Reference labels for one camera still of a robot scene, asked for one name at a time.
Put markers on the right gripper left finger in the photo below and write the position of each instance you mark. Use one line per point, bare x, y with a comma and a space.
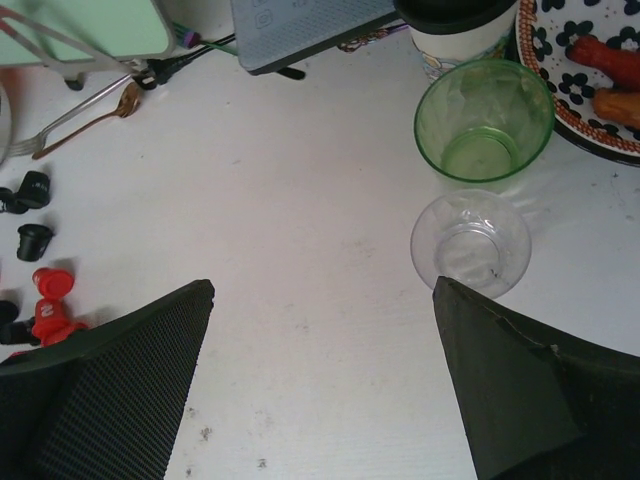
106, 403

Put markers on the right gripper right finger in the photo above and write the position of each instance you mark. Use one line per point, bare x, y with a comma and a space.
536, 402

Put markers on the clear glass cup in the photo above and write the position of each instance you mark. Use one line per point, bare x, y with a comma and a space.
474, 237

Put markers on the red capsule number two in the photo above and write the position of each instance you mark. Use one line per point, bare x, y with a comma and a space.
51, 322

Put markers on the black capsule centre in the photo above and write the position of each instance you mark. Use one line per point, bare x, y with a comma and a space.
18, 333

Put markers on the black capsule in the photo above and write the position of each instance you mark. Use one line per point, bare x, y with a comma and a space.
33, 241
18, 333
9, 312
34, 191

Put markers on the red capsule upper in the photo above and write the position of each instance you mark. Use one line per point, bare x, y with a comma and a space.
53, 283

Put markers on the black capsule left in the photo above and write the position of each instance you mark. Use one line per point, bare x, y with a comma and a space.
9, 312

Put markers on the black capsule middle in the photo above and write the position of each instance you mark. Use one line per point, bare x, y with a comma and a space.
33, 241

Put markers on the black capsule upper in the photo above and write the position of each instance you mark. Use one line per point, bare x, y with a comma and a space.
34, 191

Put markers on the black capsule number four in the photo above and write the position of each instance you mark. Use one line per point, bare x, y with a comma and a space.
9, 204

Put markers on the silver fork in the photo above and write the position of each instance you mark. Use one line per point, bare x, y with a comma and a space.
38, 142

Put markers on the copper spoon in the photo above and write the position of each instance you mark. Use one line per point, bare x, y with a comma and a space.
129, 102

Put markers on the floral patterned plate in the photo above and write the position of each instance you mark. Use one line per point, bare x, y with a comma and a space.
544, 32

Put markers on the green cutting board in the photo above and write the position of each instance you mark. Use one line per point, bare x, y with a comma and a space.
124, 30

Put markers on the paper cup black lid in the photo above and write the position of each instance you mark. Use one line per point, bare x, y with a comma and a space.
448, 33

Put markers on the grey induction cooker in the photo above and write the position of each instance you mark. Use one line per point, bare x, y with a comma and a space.
274, 34

